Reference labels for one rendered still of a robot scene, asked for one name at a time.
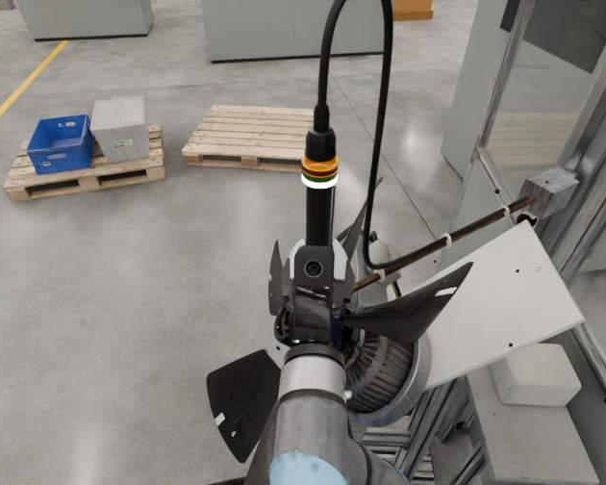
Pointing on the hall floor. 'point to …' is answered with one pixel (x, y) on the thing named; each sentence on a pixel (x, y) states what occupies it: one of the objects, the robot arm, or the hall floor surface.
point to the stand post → (425, 424)
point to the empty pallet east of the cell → (250, 137)
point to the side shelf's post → (468, 472)
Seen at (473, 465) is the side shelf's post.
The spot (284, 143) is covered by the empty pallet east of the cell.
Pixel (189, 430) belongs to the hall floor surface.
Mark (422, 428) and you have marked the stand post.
